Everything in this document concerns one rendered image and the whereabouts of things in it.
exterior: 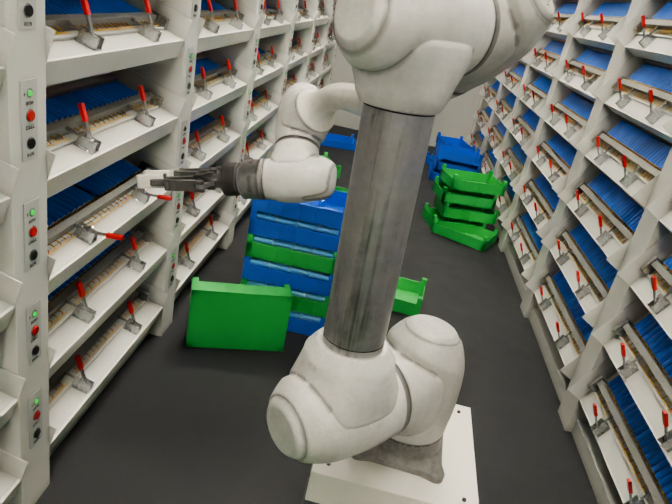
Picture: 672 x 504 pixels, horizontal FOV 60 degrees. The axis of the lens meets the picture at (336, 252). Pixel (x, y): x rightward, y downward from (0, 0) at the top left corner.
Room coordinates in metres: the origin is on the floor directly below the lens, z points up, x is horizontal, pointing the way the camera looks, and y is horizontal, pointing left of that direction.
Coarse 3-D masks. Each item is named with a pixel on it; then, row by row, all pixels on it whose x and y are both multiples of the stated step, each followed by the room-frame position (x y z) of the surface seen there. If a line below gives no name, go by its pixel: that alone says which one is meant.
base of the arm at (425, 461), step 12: (384, 444) 0.88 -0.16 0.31; (396, 444) 0.87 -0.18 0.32; (432, 444) 0.89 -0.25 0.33; (360, 456) 0.86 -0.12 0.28; (372, 456) 0.87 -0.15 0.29; (384, 456) 0.87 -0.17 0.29; (396, 456) 0.87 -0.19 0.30; (408, 456) 0.87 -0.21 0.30; (420, 456) 0.87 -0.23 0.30; (432, 456) 0.89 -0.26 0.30; (396, 468) 0.86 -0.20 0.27; (408, 468) 0.86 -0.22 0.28; (420, 468) 0.86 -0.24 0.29; (432, 468) 0.86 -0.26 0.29; (432, 480) 0.85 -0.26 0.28
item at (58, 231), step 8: (128, 184) 1.35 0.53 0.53; (136, 184) 1.38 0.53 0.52; (112, 192) 1.27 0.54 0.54; (120, 192) 1.29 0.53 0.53; (128, 192) 1.34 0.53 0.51; (96, 200) 1.20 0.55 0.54; (104, 200) 1.22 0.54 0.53; (112, 200) 1.25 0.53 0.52; (120, 200) 1.28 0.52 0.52; (88, 208) 1.16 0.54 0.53; (96, 208) 1.17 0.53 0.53; (72, 216) 1.10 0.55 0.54; (80, 216) 1.11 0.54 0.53; (88, 216) 1.14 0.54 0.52; (104, 216) 1.18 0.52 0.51; (64, 224) 1.06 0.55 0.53; (72, 224) 1.07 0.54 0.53; (48, 232) 1.01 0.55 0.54; (56, 232) 1.02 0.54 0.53; (64, 232) 1.05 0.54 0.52; (48, 240) 0.99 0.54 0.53; (56, 240) 1.01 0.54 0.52; (56, 248) 0.99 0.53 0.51
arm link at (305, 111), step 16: (288, 96) 1.33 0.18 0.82; (304, 96) 1.30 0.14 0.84; (320, 96) 1.26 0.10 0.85; (336, 96) 1.20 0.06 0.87; (352, 96) 1.14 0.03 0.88; (288, 112) 1.29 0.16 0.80; (304, 112) 1.27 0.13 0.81; (320, 112) 1.27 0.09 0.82; (352, 112) 1.16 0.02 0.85; (288, 128) 1.28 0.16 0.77; (304, 128) 1.27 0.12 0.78; (320, 128) 1.28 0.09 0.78
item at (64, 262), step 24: (144, 168) 1.49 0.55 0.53; (168, 168) 1.51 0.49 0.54; (168, 192) 1.49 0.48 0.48; (120, 216) 1.23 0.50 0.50; (144, 216) 1.35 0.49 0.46; (72, 240) 1.05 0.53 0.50; (96, 240) 1.09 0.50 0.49; (48, 264) 0.90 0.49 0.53; (72, 264) 0.99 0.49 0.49; (48, 288) 0.92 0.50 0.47
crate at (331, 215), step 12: (336, 192) 1.88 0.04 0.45; (252, 204) 1.69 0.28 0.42; (264, 204) 1.69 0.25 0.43; (276, 204) 1.69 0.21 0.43; (288, 204) 1.69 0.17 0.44; (300, 204) 1.69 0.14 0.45; (312, 204) 1.84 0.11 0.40; (336, 204) 1.88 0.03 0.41; (288, 216) 1.69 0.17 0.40; (300, 216) 1.69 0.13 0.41; (312, 216) 1.69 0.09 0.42; (324, 216) 1.69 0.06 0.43; (336, 216) 1.69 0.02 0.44
